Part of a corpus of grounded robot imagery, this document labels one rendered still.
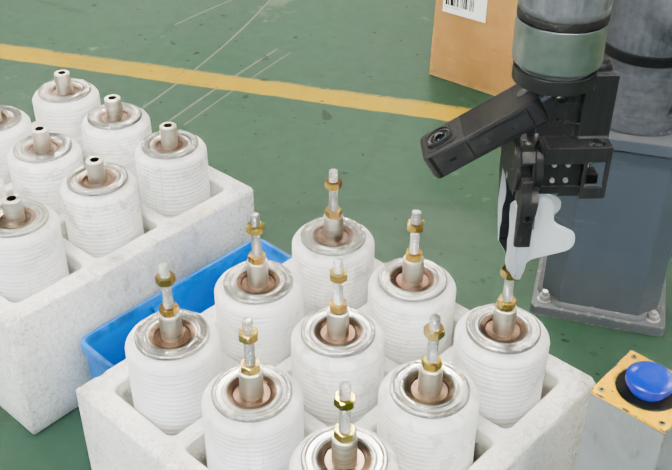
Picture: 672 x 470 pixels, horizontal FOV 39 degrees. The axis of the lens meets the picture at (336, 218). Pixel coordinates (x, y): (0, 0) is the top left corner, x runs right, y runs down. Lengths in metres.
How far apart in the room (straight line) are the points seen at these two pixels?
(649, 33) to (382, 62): 0.97
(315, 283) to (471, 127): 0.33
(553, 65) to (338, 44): 1.42
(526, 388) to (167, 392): 0.36
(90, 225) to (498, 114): 0.58
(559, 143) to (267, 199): 0.86
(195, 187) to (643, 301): 0.64
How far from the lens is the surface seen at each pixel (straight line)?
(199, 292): 1.30
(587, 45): 0.80
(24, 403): 1.24
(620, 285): 1.39
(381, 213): 1.60
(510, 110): 0.84
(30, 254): 1.17
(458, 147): 0.84
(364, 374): 0.96
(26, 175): 1.31
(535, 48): 0.80
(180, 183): 1.28
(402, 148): 1.78
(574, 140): 0.86
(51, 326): 1.19
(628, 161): 1.28
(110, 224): 1.23
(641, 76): 1.25
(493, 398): 1.00
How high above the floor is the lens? 0.89
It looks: 34 degrees down
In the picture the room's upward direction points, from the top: straight up
